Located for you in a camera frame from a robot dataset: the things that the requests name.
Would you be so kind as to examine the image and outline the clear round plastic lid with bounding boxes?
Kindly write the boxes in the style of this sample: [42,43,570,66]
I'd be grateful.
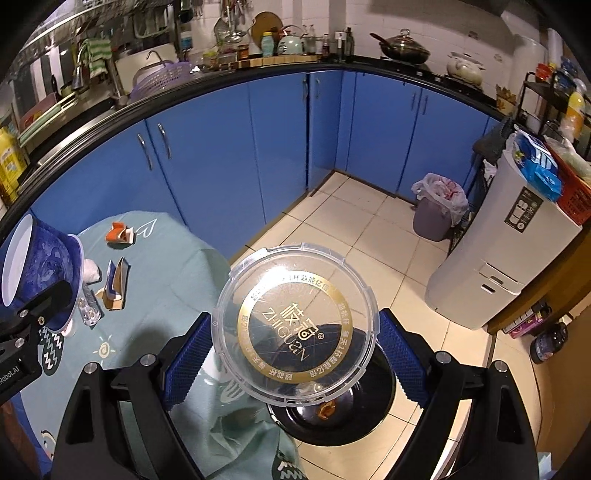
[211,243,380,407]

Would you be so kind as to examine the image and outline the dark bottle on floor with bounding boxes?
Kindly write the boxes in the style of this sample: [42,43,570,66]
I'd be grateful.
[530,322,568,364]

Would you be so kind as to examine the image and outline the blue paper cup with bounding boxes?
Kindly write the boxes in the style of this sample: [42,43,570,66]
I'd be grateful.
[1,214,84,332]

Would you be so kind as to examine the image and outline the mint green kettle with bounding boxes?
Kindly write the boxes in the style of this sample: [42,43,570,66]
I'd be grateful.
[276,24,304,55]

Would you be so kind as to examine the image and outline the white ceramic pot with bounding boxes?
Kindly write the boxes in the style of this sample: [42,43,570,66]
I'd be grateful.
[447,52,486,88]

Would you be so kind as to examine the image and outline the blue snack bags on appliance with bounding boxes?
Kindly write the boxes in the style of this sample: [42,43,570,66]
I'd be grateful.
[510,130,563,202]

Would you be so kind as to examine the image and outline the white tissue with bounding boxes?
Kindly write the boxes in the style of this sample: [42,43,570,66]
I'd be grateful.
[82,259,101,284]

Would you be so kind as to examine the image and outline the black metal shelf rack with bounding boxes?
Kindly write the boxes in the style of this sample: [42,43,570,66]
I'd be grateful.
[514,72,590,161]

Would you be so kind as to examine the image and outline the purple plastic colander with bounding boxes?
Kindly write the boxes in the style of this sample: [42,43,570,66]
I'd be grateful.
[129,50,191,102]

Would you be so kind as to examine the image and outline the clear blister pack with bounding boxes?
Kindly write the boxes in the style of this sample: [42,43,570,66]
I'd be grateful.
[77,283,103,328]

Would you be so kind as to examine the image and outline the black round trash can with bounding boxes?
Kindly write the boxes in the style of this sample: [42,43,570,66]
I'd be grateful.
[267,345,397,447]

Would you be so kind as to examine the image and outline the white tall appliance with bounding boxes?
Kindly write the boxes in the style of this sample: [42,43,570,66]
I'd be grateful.
[425,148,582,330]

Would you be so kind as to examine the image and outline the yellow detergent bottle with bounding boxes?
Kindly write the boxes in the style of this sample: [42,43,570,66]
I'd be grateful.
[0,127,28,206]

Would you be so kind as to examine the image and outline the grey bin with white bag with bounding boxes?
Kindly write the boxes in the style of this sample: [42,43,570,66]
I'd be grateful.
[412,173,469,242]

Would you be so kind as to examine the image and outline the black wok with glass lid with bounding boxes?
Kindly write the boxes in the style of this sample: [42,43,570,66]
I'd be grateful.
[370,29,431,65]

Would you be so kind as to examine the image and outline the teal printed tablecloth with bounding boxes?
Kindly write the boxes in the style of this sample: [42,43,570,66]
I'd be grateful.
[16,210,305,479]

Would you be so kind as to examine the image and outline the green striped hanging towel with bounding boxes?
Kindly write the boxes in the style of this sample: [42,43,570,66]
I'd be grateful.
[82,38,112,79]

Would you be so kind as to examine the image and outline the orange white carton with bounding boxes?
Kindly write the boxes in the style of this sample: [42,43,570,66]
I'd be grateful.
[105,222,135,246]

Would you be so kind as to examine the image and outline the red plastic basket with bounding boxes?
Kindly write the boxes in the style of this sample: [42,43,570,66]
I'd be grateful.
[546,141,591,226]

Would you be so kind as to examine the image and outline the round wooden cutting board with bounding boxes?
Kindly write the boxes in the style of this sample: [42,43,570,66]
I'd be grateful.
[249,11,283,47]

